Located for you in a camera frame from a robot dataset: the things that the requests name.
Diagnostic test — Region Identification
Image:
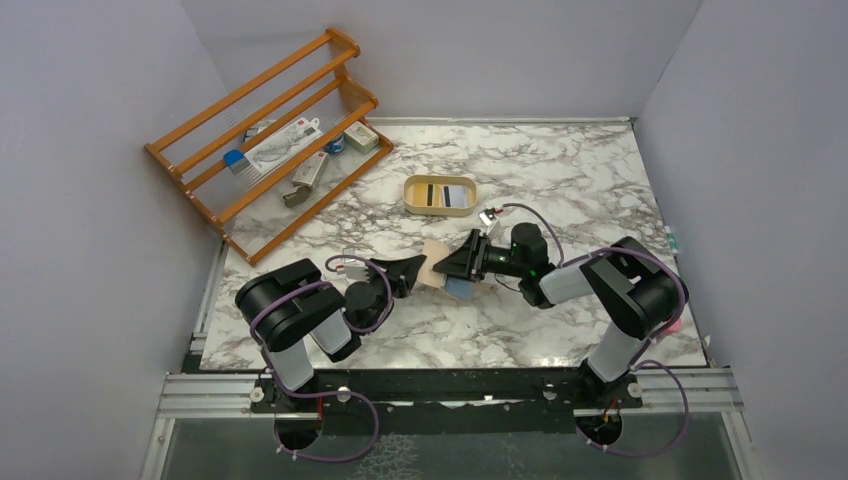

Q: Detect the green white wall item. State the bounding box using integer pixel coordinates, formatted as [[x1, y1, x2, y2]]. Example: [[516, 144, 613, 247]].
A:
[[664, 225, 680, 256]]

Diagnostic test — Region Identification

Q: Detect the blue white tape roll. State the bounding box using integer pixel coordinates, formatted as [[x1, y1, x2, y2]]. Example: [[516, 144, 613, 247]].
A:
[[323, 134, 345, 155]]

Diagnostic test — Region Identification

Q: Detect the grey card with black stripe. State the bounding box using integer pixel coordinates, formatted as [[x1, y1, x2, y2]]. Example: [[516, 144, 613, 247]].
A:
[[441, 185, 469, 209]]

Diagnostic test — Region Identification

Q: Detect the white flat package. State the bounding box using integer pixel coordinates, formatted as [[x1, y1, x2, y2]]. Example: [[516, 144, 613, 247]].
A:
[[245, 117, 323, 174]]

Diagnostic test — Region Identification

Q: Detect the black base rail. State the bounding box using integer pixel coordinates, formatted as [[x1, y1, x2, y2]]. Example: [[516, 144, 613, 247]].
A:
[[159, 367, 643, 438]]

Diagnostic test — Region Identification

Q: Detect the beige leather card holder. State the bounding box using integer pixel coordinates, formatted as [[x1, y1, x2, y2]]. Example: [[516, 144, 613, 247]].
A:
[[417, 239, 492, 302]]

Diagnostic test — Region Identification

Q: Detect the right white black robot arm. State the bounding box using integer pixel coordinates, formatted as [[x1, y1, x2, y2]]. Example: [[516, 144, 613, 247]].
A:
[[434, 223, 688, 401]]

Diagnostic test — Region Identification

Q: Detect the blue capped item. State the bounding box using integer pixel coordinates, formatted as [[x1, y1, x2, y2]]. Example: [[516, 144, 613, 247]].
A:
[[223, 149, 250, 175]]

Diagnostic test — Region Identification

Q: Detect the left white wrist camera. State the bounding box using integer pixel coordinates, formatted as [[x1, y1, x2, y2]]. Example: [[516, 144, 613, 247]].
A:
[[337, 254, 371, 282]]

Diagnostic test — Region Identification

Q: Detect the grey white stapler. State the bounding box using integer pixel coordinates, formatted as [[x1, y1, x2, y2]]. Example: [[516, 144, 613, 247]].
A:
[[283, 151, 329, 209]]

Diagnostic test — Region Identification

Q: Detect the orange wooden shelf rack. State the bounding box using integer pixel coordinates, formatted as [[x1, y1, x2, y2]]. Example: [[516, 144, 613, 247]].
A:
[[144, 27, 393, 266]]

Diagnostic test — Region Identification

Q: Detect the pink bottle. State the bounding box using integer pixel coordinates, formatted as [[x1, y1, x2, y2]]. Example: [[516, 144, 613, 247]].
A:
[[652, 317, 682, 342]]

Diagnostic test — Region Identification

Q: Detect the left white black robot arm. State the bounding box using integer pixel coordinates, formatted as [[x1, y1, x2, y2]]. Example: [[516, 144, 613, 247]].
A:
[[235, 253, 427, 401]]

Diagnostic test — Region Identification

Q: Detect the beige oval tray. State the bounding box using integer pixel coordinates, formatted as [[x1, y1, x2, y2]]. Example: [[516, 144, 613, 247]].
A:
[[402, 175, 478, 217]]

